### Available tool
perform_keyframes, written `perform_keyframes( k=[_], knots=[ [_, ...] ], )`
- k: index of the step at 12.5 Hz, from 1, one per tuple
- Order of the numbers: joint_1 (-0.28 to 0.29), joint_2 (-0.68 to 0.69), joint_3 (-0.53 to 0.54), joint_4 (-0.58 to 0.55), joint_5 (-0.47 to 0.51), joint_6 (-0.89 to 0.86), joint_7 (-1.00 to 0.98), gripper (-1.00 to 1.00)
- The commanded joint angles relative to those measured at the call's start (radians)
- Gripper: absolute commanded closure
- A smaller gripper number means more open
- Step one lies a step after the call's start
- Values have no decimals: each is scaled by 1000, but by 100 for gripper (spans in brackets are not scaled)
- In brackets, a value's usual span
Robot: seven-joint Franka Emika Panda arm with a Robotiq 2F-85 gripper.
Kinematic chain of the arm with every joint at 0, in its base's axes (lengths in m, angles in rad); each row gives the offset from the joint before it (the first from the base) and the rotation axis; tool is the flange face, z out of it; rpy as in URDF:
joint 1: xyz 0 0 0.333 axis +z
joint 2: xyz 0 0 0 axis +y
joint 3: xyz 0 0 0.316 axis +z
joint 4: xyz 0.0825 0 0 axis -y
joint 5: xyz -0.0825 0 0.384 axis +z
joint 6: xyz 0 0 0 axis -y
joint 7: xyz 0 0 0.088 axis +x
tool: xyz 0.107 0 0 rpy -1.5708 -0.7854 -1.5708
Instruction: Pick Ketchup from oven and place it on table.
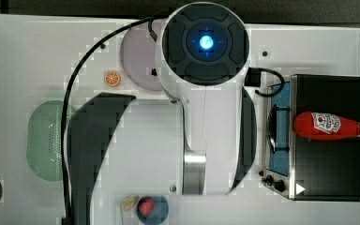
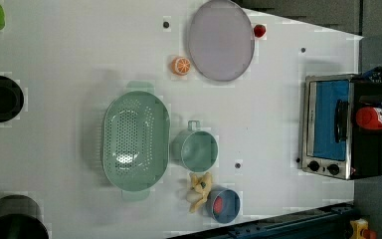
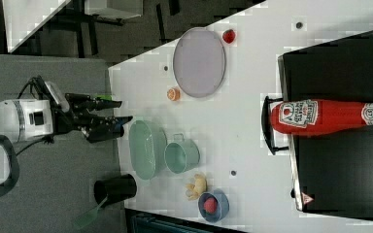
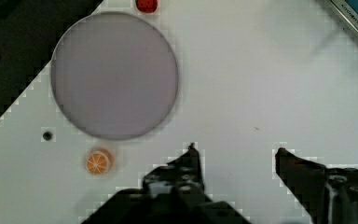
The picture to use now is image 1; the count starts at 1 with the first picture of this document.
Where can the red plush ketchup bottle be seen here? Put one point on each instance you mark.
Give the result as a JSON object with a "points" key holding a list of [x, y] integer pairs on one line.
{"points": [[322, 126]]}

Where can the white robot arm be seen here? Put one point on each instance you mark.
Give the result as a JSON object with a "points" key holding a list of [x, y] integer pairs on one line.
{"points": [[197, 138]]}

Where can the pale purple plate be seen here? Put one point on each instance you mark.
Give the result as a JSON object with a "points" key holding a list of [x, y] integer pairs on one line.
{"points": [[137, 56]]}

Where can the orange slice toy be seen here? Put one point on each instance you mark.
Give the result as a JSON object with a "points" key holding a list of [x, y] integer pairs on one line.
{"points": [[112, 78]]}

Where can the blue bowl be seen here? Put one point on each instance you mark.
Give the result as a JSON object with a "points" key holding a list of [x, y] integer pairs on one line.
{"points": [[159, 214]]}

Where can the yellow plush toy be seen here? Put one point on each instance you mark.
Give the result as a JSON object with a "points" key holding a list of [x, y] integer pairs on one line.
{"points": [[129, 202]]}

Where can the green colander basket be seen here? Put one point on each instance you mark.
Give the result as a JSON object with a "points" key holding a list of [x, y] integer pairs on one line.
{"points": [[43, 151]]}

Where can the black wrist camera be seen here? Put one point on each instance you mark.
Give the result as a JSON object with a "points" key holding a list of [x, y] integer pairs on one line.
{"points": [[253, 77]]}

